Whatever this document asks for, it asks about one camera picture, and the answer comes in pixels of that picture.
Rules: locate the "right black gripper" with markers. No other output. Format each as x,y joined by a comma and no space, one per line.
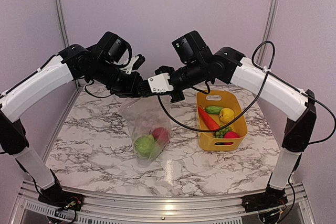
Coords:
177,97

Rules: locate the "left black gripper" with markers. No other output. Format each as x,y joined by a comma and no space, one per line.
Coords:
132,89

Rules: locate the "yellow toy lemon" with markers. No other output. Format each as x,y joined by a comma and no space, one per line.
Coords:
226,115

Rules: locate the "clear zip top bag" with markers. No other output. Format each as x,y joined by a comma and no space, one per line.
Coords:
142,116

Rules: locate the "green toy grapes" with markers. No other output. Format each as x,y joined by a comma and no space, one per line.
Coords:
221,133

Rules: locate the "red toy tomato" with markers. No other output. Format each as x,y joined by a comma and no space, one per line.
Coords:
161,135

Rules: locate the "green toy pepper back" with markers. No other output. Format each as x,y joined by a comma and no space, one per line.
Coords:
147,147

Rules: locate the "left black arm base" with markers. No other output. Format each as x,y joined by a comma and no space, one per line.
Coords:
64,199

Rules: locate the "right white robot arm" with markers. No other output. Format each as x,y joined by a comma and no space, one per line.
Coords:
232,67

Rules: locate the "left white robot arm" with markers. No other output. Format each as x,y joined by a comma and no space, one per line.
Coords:
112,65

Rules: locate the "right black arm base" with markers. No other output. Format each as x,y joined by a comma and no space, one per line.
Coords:
265,200

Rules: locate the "left white sensor box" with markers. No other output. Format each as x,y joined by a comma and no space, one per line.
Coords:
134,64

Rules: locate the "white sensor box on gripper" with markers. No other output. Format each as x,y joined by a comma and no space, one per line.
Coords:
160,83

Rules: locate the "green toy bitter gourd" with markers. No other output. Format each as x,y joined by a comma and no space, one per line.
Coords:
213,109

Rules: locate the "orange toy carrot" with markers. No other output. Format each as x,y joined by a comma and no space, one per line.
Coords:
209,122

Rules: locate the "red toy fruit front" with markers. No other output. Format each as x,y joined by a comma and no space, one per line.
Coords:
231,135

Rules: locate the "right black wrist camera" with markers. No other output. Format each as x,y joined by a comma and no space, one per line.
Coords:
192,48

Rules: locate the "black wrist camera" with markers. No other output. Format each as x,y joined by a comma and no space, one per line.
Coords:
192,48
113,47

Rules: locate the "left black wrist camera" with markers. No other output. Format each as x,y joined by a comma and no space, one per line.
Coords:
113,47

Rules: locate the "left aluminium frame post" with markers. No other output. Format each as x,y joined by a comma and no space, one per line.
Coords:
61,22

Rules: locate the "aluminium frame post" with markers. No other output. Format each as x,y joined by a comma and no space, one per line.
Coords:
271,17
61,22

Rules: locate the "right aluminium frame post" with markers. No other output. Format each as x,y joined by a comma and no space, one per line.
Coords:
271,17

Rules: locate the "aluminium front rail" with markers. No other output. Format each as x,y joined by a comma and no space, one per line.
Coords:
112,208

